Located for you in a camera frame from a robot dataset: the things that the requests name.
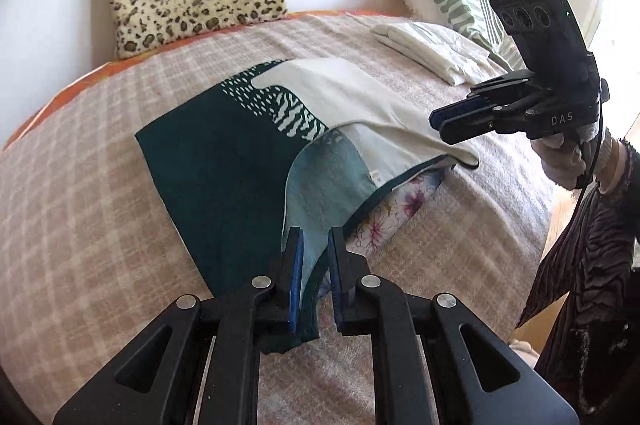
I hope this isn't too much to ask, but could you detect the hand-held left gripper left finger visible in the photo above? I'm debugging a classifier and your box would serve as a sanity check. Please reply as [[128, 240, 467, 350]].
[[52, 226, 321, 425]]

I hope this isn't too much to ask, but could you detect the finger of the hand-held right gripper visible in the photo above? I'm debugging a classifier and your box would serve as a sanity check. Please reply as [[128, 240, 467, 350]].
[[429, 102, 532, 145], [433, 71, 540, 117]]

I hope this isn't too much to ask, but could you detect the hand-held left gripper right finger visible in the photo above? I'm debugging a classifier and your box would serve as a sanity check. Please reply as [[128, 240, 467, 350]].
[[327, 226, 581, 425]]

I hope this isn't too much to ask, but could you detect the green and cream printed T-shirt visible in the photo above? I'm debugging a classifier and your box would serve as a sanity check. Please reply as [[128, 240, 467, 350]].
[[135, 58, 481, 353]]

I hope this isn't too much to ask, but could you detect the person's right forearm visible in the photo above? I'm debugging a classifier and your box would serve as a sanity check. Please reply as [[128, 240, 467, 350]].
[[599, 130, 640, 197]]

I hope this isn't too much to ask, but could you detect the person's right hand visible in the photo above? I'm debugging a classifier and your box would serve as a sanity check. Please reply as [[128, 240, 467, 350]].
[[531, 125, 613, 191]]

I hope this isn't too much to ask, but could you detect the folded white garment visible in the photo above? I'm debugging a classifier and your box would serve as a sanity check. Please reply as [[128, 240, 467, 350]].
[[371, 22, 493, 86]]

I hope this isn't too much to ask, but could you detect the checked beige blanket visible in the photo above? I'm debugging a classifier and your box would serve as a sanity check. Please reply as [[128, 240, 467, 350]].
[[0, 12, 558, 425]]

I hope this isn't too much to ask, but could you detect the orange bed sheet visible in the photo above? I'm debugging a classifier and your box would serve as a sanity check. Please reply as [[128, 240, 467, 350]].
[[2, 9, 361, 151]]

